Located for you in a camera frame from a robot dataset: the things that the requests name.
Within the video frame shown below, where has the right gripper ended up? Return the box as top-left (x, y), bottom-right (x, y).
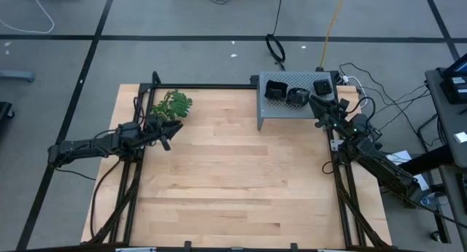
top-left (308, 95), bottom-right (360, 132)

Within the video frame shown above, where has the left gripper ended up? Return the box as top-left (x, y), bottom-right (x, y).
top-left (144, 119), bottom-right (185, 152)

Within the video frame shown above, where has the small square black plate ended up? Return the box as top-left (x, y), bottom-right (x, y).
top-left (312, 79), bottom-right (333, 96)

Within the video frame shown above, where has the shell-shaped black plate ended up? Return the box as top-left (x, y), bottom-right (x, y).
top-left (286, 87), bottom-right (312, 107)

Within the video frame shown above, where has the angular black bowl plate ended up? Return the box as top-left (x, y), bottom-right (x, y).
top-left (264, 79), bottom-right (289, 102)

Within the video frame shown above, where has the grey perforated metal shelf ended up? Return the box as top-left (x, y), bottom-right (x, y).
top-left (256, 70), bottom-right (339, 131)

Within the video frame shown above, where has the green plant in white pot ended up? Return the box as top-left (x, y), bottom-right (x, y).
top-left (149, 89), bottom-right (193, 123)

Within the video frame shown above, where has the white paper sheet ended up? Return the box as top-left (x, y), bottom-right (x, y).
top-left (385, 149), bottom-right (431, 191)

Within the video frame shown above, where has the grey desk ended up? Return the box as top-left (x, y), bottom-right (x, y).
top-left (425, 67), bottom-right (467, 252)

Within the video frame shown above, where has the black laptop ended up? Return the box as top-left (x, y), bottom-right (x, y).
top-left (439, 53), bottom-right (467, 106)

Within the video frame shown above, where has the grey desk foot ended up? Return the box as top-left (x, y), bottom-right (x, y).
top-left (0, 70), bottom-right (36, 83)

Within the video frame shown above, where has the white power cable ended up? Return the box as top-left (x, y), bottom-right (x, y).
top-left (341, 75), bottom-right (368, 110)

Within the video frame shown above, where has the black hanging cable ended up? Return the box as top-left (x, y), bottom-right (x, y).
top-left (264, 0), bottom-right (287, 72)

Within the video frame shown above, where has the yellow hanging cable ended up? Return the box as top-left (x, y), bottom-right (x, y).
top-left (318, 0), bottom-right (348, 71)

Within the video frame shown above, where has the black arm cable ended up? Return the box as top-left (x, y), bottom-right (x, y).
top-left (89, 159), bottom-right (123, 238)

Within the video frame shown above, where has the white floor cable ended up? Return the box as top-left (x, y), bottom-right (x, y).
top-left (0, 0), bottom-right (55, 35)

